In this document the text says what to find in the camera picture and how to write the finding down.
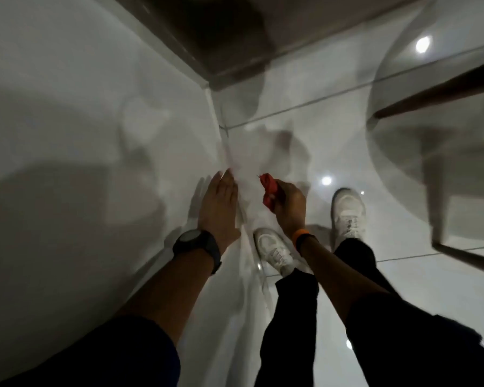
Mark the person's right hand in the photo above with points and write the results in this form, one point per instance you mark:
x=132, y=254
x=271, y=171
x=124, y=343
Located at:
x=292, y=209

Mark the person's left hand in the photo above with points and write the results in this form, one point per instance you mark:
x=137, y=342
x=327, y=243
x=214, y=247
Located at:
x=218, y=213

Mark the person's right fingers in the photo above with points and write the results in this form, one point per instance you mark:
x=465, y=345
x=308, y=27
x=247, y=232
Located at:
x=281, y=191

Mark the person's left fingers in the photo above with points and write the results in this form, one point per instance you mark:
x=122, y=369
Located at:
x=224, y=184

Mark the small red object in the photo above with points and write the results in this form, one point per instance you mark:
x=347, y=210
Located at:
x=270, y=191

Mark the person's right forearm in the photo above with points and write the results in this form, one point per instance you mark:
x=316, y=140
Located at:
x=338, y=278

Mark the person's left forearm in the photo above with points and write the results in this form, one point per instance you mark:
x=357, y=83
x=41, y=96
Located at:
x=177, y=290

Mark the orange and black wristband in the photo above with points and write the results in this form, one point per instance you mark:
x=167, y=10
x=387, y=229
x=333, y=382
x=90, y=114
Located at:
x=302, y=238

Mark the white left sneaker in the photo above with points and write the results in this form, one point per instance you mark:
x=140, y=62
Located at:
x=275, y=251

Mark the white sneaker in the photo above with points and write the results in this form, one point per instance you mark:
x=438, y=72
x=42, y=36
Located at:
x=275, y=251
x=348, y=213

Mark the black wristwatch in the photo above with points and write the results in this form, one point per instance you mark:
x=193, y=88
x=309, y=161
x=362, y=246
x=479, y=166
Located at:
x=197, y=242

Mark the white right sneaker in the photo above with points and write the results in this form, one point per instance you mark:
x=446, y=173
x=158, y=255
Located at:
x=348, y=213

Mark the round glass table top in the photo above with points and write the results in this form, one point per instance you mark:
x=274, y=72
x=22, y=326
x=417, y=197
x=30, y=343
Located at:
x=403, y=149

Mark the black trousers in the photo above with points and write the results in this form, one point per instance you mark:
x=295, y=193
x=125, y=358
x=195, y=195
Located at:
x=290, y=330

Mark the dark wooden door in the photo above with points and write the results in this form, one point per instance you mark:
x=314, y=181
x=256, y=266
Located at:
x=226, y=32

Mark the dark shirt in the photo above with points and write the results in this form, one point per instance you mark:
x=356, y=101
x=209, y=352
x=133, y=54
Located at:
x=419, y=346

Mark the wooden table frame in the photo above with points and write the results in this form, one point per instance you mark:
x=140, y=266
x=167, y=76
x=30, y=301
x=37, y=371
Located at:
x=447, y=90

